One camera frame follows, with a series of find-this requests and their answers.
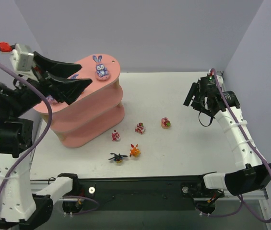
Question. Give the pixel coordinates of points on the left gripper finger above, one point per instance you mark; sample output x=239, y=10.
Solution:
x=56, y=68
x=67, y=90

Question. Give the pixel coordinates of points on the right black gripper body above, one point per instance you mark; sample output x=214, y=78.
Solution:
x=191, y=95

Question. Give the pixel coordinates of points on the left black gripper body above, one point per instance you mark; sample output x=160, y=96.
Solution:
x=42, y=76

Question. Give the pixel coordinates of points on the strawberry cake slice toy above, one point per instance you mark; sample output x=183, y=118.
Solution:
x=140, y=128

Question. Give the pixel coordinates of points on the orange bunny toy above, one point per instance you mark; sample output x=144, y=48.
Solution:
x=134, y=151

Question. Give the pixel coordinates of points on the black winged toy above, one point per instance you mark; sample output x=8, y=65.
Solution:
x=118, y=158

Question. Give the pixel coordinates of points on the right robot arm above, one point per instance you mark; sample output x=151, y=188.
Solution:
x=253, y=173

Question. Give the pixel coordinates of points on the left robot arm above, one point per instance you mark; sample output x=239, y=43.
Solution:
x=42, y=78

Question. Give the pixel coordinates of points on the pink three-tier wooden shelf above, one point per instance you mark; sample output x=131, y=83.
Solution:
x=97, y=110

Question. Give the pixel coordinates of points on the purple bunny toy on donut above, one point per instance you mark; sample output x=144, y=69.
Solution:
x=101, y=71

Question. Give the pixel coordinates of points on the pink bear with strawberry hat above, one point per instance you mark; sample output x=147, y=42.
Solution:
x=115, y=135

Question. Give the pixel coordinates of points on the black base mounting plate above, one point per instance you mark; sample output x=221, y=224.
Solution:
x=167, y=193

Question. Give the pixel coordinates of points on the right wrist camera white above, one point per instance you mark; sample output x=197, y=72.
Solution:
x=213, y=72

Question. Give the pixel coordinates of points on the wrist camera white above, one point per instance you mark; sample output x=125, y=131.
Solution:
x=21, y=57
x=213, y=72

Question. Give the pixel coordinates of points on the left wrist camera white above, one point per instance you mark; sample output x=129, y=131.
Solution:
x=21, y=57

